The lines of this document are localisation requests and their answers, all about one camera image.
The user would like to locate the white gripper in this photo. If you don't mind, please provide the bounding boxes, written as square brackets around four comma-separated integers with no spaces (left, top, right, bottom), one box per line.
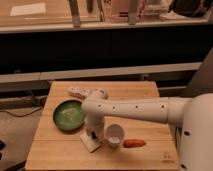
[86,116,105,141]

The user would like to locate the small black eraser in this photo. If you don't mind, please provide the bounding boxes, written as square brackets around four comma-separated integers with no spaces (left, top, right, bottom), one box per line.
[92,132,98,139]

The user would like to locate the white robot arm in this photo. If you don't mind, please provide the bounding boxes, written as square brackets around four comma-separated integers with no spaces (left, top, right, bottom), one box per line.
[81,89,213,171]

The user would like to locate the white sponge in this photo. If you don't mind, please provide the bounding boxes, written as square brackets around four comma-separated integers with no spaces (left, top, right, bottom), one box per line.
[80,132,101,153]

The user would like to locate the white paper cup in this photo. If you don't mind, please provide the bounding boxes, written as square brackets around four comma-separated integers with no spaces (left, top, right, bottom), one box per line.
[106,124,125,147]

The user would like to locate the green round bowl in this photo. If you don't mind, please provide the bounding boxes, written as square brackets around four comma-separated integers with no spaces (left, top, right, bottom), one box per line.
[53,100,86,132]

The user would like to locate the orange carrot toy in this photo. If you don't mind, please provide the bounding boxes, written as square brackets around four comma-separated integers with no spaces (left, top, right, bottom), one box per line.
[123,139,145,148]

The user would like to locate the white paper sheet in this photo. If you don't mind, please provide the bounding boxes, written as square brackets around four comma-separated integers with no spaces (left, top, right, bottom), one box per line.
[10,2,46,16]

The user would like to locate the black floor cable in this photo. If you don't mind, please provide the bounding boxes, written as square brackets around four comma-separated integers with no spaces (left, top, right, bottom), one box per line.
[0,105,44,118]

